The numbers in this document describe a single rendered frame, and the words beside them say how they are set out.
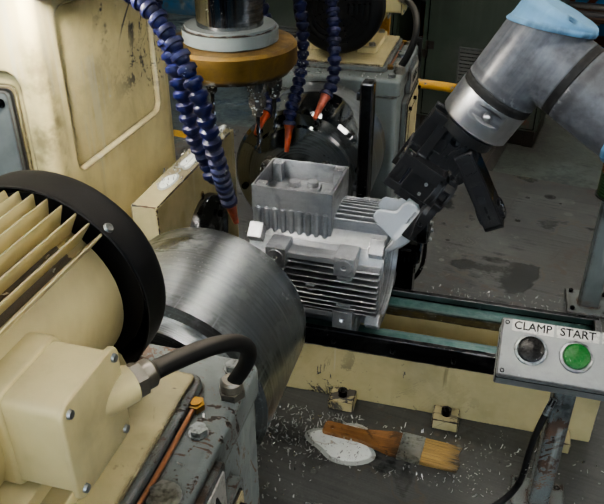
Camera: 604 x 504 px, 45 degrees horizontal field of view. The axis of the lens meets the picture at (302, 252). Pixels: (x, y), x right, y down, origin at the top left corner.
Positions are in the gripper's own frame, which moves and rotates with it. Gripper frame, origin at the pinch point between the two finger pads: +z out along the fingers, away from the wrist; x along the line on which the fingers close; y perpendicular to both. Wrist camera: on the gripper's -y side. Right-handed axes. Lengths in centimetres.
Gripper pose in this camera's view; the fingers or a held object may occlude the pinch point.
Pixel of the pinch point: (396, 246)
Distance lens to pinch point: 100.7
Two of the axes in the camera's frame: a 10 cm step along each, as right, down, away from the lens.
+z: -4.8, 6.8, 5.6
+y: -8.4, -5.4, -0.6
